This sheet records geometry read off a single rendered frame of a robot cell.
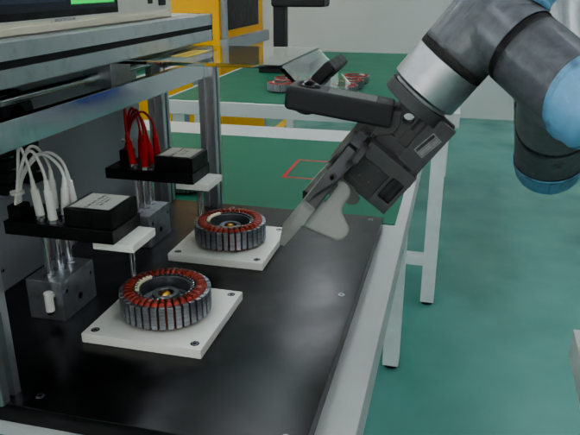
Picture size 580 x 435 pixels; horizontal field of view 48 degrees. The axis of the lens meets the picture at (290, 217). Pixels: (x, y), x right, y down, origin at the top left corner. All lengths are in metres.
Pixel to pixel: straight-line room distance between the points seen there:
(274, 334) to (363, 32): 5.36
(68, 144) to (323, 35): 5.16
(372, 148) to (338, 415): 0.28
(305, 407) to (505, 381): 1.54
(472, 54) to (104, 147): 0.70
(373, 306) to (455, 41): 0.40
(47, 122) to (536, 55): 0.49
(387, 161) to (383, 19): 5.36
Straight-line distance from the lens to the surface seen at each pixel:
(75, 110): 0.79
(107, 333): 0.80
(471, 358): 2.25
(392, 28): 6.02
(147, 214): 1.04
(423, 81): 0.65
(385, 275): 1.00
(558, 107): 0.60
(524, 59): 0.62
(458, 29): 0.65
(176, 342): 0.76
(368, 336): 0.83
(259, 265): 0.95
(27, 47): 0.73
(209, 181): 1.00
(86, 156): 1.11
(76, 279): 0.87
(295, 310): 0.84
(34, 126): 0.73
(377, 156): 0.67
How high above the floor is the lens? 1.17
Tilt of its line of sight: 20 degrees down
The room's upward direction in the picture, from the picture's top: straight up
